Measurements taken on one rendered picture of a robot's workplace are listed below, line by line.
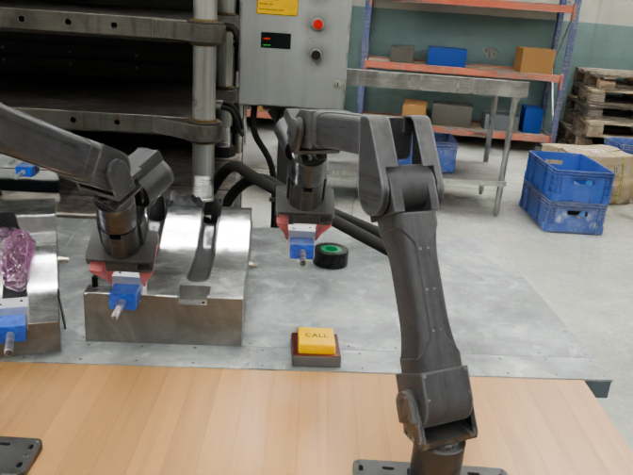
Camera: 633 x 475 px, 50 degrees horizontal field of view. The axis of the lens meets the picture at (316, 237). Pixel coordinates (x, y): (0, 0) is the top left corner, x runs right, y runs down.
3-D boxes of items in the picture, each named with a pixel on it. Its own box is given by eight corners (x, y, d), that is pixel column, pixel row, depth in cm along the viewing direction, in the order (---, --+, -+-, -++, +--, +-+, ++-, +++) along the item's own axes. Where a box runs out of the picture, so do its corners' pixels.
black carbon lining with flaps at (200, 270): (209, 293, 117) (210, 242, 114) (116, 289, 116) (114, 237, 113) (224, 228, 150) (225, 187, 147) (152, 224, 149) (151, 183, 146)
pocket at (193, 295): (208, 317, 112) (208, 297, 111) (176, 316, 112) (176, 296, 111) (210, 305, 117) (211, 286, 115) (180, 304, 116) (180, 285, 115)
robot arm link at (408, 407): (397, 384, 81) (422, 411, 77) (456, 373, 85) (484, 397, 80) (391, 429, 83) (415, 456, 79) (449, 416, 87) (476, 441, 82)
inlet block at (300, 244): (316, 278, 116) (318, 249, 114) (287, 277, 115) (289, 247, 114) (313, 252, 128) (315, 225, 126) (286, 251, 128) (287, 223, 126)
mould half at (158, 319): (241, 346, 115) (243, 273, 110) (85, 341, 113) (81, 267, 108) (251, 244, 162) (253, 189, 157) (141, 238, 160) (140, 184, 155)
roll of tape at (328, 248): (330, 253, 159) (331, 239, 158) (354, 264, 154) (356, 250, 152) (305, 260, 154) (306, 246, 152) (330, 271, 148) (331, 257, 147)
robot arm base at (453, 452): (357, 413, 85) (360, 448, 79) (514, 423, 85) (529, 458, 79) (351, 465, 88) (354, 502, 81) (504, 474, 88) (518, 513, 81)
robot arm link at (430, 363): (403, 427, 83) (363, 172, 88) (447, 417, 86) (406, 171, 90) (430, 432, 78) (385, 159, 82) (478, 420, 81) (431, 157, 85)
